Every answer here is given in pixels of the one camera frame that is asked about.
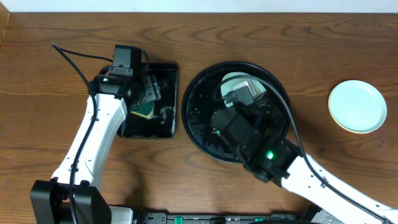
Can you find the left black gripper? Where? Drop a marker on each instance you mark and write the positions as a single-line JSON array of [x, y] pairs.
[[150, 91]]

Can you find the green yellow sponge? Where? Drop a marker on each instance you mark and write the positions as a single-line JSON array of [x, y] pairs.
[[144, 110]]

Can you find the yellow plate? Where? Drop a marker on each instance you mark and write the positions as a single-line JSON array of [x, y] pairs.
[[334, 123]]

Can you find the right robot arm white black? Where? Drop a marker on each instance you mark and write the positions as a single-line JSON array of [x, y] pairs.
[[270, 158]]

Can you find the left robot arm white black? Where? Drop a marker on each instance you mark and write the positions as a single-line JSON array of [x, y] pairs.
[[72, 195]]

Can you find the black rectangular tray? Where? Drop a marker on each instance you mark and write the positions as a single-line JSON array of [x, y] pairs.
[[162, 124]]

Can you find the black round tray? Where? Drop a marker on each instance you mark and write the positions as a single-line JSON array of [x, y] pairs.
[[198, 105]]

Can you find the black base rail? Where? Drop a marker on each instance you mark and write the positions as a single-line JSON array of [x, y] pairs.
[[217, 219]]

